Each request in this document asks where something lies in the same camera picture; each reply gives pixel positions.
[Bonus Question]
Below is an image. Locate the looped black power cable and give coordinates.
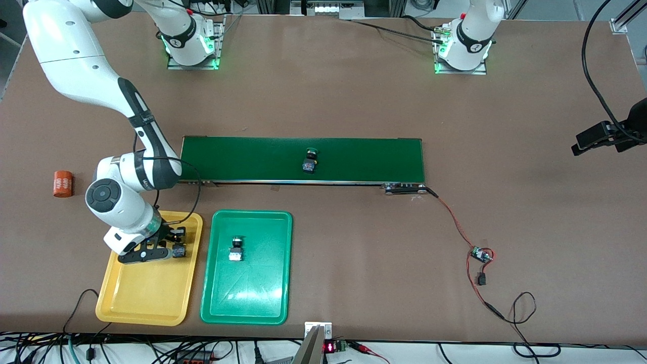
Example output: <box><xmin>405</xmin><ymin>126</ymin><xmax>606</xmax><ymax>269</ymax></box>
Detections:
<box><xmin>498</xmin><ymin>292</ymin><xmax>562</xmax><ymax>358</ymax></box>

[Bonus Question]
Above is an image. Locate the red clip lead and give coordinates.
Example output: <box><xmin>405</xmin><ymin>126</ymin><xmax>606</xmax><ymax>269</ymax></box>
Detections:
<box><xmin>349</xmin><ymin>341</ymin><xmax>391</xmax><ymax>364</ymax></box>

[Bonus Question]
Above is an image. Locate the black power strip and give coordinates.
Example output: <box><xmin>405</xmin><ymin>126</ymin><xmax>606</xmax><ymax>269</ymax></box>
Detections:
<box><xmin>174</xmin><ymin>351</ymin><xmax>215</xmax><ymax>364</ymax></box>

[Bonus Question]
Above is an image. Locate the green plastic tray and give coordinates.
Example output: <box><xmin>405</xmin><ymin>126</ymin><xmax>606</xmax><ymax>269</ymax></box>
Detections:
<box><xmin>200</xmin><ymin>209</ymin><xmax>293</xmax><ymax>325</ymax></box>

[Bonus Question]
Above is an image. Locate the green conveyor belt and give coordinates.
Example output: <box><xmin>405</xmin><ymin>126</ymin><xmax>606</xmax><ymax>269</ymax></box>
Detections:
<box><xmin>175</xmin><ymin>135</ymin><xmax>428</xmax><ymax>196</ymax></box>

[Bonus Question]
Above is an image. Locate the black cable across table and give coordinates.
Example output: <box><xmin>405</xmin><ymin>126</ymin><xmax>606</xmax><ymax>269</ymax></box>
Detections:
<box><xmin>402</xmin><ymin>15</ymin><xmax>448</xmax><ymax>33</ymax></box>
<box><xmin>349</xmin><ymin>19</ymin><xmax>445</xmax><ymax>43</ymax></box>

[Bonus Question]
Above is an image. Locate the aluminium frame profile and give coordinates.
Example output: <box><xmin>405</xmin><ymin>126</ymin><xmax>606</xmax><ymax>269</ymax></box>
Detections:
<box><xmin>610</xmin><ymin>0</ymin><xmax>647</xmax><ymax>34</ymax></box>

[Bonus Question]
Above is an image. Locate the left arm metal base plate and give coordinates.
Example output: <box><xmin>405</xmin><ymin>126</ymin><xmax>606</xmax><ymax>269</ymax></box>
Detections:
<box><xmin>434</xmin><ymin>25</ymin><xmax>487</xmax><ymax>75</ymax></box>

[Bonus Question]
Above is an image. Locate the red black conveyor cable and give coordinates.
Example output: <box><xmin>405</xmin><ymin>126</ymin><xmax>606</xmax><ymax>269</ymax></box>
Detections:
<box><xmin>426</xmin><ymin>186</ymin><xmax>506</xmax><ymax>321</ymax></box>

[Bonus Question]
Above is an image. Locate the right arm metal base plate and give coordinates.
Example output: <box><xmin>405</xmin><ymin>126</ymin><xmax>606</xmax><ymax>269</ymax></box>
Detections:
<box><xmin>167</xmin><ymin>15</ymin><xmax>225</xmax><ymax>70</ymax></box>

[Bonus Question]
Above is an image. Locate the orange cylindrical battery cell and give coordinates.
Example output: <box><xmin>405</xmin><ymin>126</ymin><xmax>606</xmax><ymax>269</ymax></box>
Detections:
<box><xmin>53</xmin><ymin>171</ymin><xmax>74</xmax><ymax>198</ymax></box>

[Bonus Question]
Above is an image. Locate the yellow plastic tray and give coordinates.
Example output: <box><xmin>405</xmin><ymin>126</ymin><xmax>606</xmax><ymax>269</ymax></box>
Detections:
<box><xmin>96</xmin><ymin>209</ymin><xmax>203</xmax><ymax>327</ymax></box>

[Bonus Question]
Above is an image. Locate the white light fixture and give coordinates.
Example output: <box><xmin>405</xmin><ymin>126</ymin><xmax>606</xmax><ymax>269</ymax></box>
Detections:
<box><xmin>303</xmin><ymin>2</ymin><xmax>365</xmax><ymax>19</ymax></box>

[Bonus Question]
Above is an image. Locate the thin black table cable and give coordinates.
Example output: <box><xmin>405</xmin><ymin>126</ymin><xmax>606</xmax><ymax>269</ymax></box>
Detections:
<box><xmin>63</xmin><ymin>289</ymin><xmax>112</xmax><ymax>334</ymax></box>

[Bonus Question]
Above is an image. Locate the grey metal mount bracket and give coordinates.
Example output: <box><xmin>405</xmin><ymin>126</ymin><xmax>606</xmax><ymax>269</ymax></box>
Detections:
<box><xmin>292</xmin><ymin>322</ymin><xmax>333</xmax><ymax>364</ymax></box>

